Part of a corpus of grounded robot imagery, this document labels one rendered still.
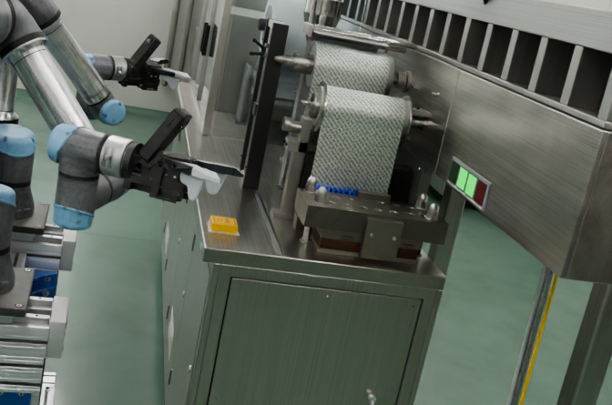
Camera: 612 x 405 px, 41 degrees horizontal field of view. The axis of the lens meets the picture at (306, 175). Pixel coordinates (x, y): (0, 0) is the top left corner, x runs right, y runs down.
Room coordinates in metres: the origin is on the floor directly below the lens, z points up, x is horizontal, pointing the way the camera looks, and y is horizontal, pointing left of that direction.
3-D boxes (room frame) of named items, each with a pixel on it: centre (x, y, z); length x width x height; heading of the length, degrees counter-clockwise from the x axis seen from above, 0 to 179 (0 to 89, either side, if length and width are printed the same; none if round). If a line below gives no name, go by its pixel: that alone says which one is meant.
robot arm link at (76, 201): (1.48, 0.42, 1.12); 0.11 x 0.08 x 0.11; 170
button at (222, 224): (2.09, 0.19, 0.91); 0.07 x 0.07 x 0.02; 13
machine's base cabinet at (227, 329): (3.23, 0.17, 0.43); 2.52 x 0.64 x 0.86; 13
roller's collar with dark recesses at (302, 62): (2.54, 0.08, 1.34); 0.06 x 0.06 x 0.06; 13
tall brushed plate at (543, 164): (3.04, -0.28, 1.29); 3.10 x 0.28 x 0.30; 13
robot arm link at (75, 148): (1.46, 0.42, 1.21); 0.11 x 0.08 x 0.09; 80
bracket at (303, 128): (2.33, 0.05, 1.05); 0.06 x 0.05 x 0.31; 103
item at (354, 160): (2.27, -0.13, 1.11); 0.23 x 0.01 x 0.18; 103
